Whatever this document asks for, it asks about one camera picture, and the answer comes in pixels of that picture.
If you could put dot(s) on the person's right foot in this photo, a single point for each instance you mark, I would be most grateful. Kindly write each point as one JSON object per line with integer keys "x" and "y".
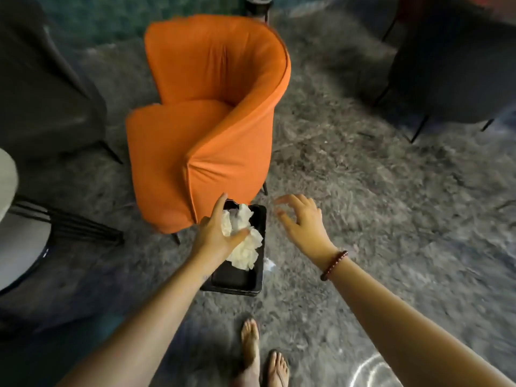
{"x": 277, "y": 370}

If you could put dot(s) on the person's left foot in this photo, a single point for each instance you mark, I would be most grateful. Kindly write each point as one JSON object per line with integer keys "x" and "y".
{"x": 250, "y": 350}

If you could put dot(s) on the person's right forearm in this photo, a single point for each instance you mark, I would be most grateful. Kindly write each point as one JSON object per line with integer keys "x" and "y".
{"x": 411, "y": 330}

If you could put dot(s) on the brown right sandal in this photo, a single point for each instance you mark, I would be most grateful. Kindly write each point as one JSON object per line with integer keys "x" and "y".
{"x": 282, "y": 376}

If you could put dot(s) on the person's foot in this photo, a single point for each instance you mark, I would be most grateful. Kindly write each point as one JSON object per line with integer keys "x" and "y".
{"x": 250, "y": 350}
{"x": 277, "y": 370}

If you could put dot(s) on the small black tray box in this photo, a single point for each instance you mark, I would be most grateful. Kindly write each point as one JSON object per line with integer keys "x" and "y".
{"x": 238, "y": 280}

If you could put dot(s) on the white round table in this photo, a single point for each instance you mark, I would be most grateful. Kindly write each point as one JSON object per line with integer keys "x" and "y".
{"x": 24, "y": 245}

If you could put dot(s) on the orange armchair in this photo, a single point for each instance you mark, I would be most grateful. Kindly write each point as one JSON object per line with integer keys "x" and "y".
{"x": 217, "y": 56}

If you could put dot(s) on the person's left hand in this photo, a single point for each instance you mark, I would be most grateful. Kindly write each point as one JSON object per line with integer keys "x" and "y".
{"x": 211, "y": 241}

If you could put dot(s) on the person's right hand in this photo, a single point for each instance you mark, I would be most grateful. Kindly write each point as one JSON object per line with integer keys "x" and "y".
{"x": 310, "y": 233}

